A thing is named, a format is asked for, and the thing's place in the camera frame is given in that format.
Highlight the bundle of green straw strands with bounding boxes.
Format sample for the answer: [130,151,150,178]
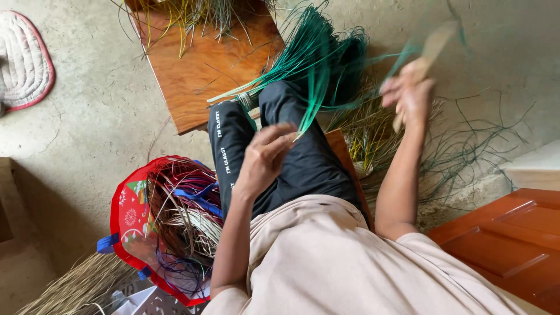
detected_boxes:
[208,2,421,141]

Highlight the heap of yellow-green grass strands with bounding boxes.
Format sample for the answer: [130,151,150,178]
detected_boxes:
[109,0,281,60]

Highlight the pale wooden stick tool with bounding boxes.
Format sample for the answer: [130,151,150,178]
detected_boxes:
[391,20,459,133]

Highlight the white patterned bag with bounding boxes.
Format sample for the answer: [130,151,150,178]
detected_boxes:
[109,284,206,315]

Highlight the brown wooden stool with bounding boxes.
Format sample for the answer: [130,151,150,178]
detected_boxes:
[325,128,376,232]

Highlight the orange-brown wooden door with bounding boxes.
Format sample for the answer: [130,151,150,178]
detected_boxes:
[426,188,560,315]

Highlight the person's black trousers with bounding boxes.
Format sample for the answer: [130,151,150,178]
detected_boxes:
[208,81,370,219]

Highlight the pink quilted mat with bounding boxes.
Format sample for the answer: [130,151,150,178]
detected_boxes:
[0,10,56,115]

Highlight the person's left hand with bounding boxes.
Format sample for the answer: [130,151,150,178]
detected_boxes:
[235,123,300,200]

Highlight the heap of loose straw strands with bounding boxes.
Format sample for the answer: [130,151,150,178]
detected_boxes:
[326,79,536,211]

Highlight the person's beige shirt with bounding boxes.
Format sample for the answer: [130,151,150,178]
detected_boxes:
[201,195,552,315]

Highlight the bundle of mixed coloured strands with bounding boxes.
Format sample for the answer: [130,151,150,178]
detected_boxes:
[146,157,225,298]

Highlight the red printed bag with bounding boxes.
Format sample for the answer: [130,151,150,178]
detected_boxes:
[97,155,226,308]

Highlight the brown wooden table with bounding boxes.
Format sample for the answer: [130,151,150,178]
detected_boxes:
[125,0,285,135]

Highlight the person's right hand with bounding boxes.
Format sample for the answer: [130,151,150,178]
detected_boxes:
[380,61,436,128]

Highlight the heap of tan dry straw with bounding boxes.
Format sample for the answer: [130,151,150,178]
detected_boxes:
[15,251,141,315]

